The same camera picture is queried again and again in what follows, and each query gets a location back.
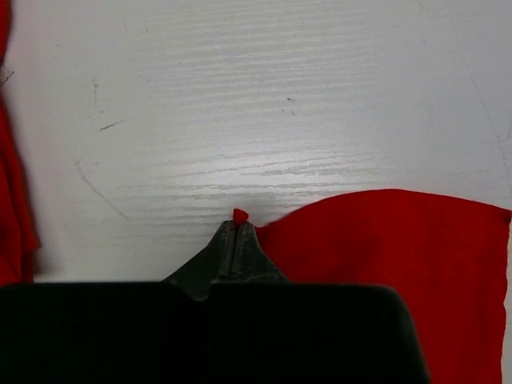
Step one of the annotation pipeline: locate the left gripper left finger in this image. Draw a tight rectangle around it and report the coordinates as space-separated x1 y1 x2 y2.
162 221 236 300

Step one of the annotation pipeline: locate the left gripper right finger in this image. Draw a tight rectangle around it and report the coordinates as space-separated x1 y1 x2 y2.
218 221 289 283

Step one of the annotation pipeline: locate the folded red t-shirt stack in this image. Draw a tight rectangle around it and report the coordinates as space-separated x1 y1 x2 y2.
0 0 42 286

